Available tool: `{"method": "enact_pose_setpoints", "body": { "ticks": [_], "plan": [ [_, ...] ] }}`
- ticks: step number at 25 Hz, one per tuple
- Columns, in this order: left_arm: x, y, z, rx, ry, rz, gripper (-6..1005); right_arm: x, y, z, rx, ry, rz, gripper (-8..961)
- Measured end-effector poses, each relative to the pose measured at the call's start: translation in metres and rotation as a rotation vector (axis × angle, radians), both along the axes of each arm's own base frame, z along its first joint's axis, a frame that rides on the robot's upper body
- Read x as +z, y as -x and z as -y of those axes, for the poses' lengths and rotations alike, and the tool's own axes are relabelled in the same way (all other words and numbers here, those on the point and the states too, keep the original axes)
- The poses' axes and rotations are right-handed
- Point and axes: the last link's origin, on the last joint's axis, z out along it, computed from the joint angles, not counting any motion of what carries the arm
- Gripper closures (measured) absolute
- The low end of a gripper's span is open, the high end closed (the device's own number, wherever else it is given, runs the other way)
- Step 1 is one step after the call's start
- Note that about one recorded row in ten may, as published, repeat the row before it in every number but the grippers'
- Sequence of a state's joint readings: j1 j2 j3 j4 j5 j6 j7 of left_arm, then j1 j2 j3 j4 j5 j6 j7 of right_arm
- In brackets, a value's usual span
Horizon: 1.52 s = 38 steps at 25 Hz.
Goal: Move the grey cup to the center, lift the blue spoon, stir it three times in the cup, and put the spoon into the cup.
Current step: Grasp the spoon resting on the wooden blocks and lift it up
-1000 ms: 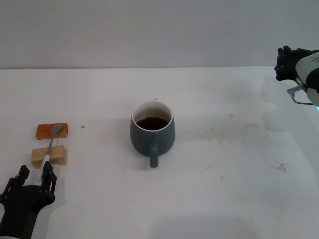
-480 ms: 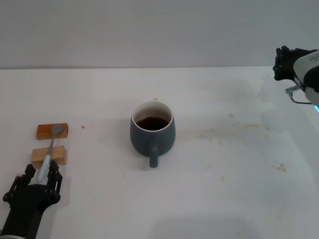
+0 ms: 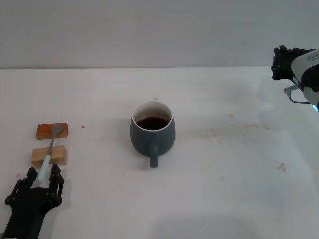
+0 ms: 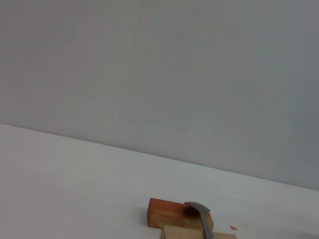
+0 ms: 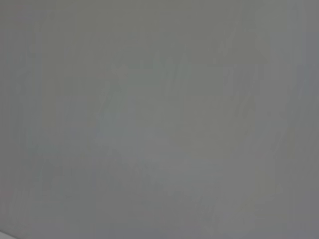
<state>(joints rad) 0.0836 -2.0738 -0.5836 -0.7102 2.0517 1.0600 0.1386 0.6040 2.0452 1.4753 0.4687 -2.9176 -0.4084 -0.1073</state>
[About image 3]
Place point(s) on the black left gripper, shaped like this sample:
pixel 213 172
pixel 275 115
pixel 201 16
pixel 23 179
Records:
pixel 30 209

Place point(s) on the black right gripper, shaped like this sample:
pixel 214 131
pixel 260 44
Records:
pixel 287 64

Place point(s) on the dark grey ceramic coffee cup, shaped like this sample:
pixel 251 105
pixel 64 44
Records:
pixel 142 142

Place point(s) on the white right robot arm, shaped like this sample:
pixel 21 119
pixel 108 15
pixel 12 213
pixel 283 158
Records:
pixel 312 97

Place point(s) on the light wooden block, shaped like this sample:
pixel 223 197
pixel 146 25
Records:
pixel 59 155

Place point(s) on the reddish brown wooden block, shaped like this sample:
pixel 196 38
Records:
pixel 42 130

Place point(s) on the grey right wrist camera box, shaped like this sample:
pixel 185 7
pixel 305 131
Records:
pixel 309 67

